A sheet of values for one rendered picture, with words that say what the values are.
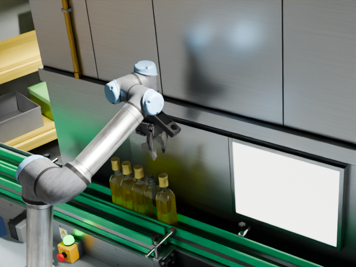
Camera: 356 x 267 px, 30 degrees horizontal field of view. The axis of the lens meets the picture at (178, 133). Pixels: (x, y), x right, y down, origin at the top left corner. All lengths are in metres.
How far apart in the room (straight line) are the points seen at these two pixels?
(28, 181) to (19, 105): 3.04
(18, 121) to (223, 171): 2.55
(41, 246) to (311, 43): 1.07
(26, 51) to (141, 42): 2.33
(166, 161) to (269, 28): 0.76
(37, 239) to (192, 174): 0.66
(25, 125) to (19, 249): 1.99
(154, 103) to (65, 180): 0.36
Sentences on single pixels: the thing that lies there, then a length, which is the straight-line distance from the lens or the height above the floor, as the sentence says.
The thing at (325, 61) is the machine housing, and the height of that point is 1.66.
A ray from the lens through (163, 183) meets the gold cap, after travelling 2.44.
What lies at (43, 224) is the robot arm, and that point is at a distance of 2.19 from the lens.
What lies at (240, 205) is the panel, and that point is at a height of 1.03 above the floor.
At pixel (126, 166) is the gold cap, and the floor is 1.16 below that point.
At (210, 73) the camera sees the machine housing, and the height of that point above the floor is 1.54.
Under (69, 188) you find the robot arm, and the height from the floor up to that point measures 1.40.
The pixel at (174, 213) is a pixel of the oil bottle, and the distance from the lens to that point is 2.53.
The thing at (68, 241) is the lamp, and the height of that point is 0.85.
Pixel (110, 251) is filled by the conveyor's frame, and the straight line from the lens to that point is 2.65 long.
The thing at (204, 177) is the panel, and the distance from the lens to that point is 2.50.
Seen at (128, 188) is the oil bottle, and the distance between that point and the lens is 2.57.
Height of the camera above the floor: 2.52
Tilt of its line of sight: 30 degrees down
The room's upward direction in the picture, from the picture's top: 6 degrees counter-clockwise
